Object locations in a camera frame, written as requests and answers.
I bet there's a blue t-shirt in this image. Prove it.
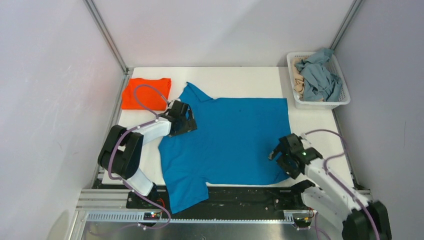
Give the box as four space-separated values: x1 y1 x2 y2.
158 83 291 214

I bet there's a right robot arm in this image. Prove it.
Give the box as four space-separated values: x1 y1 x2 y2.
268 133 393 240

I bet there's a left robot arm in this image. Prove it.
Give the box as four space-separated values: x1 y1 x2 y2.
97 100 197 208

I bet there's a folded orange t-shirt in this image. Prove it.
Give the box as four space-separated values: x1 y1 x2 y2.
121 78 172 111

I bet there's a beige crumpled t-shirt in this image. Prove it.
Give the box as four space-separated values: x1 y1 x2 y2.
291 57 305 98

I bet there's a grey-blue crumpled t-shirt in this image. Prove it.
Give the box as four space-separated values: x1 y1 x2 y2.
296 48 342 102

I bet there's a white plastic laundry basket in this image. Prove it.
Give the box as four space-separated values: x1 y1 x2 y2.
288 55 351 110

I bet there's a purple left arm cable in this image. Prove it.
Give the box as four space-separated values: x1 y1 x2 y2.
107 84 172 231

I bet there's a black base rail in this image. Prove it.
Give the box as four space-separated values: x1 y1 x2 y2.
88 180 314 226

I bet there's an aluminium frame profile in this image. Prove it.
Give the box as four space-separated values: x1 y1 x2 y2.
67 188 387 240

